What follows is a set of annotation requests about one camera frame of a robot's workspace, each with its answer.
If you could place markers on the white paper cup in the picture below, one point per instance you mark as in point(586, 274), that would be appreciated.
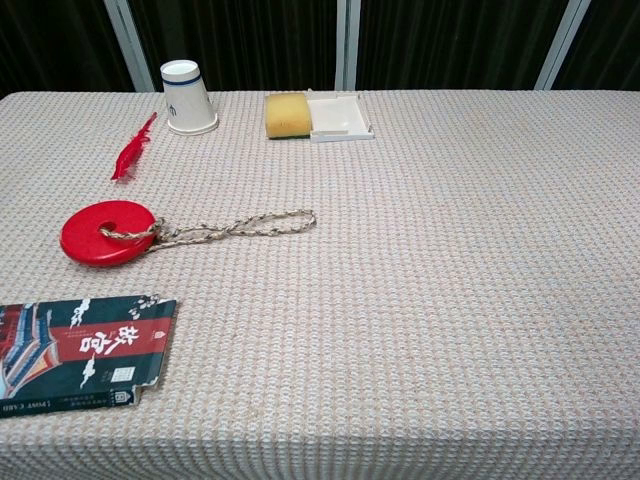
point(187, 102)

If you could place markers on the dark green postcard box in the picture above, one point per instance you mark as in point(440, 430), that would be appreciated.
point(75, 350)

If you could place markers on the red feather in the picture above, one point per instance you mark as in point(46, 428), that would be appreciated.
point(131, 151)

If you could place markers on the red disc with hole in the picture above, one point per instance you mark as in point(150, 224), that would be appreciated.
point(87, 235)

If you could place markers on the yellow sponge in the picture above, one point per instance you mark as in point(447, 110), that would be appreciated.
point(286, 116)

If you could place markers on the grey metal frame post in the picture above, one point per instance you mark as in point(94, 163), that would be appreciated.
point(347, 44)
point(129, 42)
point(562, 42)

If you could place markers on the white plastic tray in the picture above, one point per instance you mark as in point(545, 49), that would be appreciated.
point(336, 116)

